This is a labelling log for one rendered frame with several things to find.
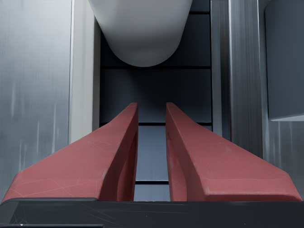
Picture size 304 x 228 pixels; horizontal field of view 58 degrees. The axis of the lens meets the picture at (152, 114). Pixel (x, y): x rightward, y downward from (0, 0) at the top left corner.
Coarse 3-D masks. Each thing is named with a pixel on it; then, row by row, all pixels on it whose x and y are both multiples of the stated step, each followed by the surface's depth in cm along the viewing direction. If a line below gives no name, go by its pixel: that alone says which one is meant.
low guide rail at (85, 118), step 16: (80, 0) 15; (80, 16) 15; (80, 32) 15; (96, 32) 16; (80, 48) 15; (96, 48) 16; (80, 64) 15; (96, 64) 16; (80, 80) 15; (96, 80) 16; (80, 96) 15; (96, 96) 16; (80, 112) 15; (96, 112) 16; (80, 128) 15; (96, 128) 16
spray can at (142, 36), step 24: (96, 0) 10; (120, 0) 9; (144, 0) 9; (168, 0) 10; (192, 0) 13; (120, 24) 12; (144, 24) 11; (168, 24) 12; (120, 48) 15; (144, 48) 14; (168, 48) 16
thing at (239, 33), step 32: (224, 0) 11; (256, 0) 10; (224, 32) 11; (256, 32) 10; (224, 64) 11; (256, 64) 10; (224, 96) 11; (256, 96) 10; (224, 128) 11; (256, 128) 10
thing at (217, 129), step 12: (72, 0) 19; (216, 0) 19; (72, 12) 19; (216, 12) 19; (72, 24) 19; (216, 24) 19; (72, 36) 19; (216, 36) 19; (72, 48) 19; (216, 48) 19; (72, 60) 19; (216, 60) 19; (216, 72) 19; (216, 84) 19; (216, 96) 19; (216, 108) 19; (216, 120) 18; (216, 132) 18
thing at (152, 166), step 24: (192, 24) 19; (192, 48) 19; (120, 72) 19; (144, 72) 19; (168, 72) 19; (192, 72) 19; (120, 96) 18; (144, 96) 18; (168, 96) 18; (192, 96) 18; (144, 120) 18; (144, 144) 18; (144, 168) 18; (144, 192) 18; (168, 192) 18
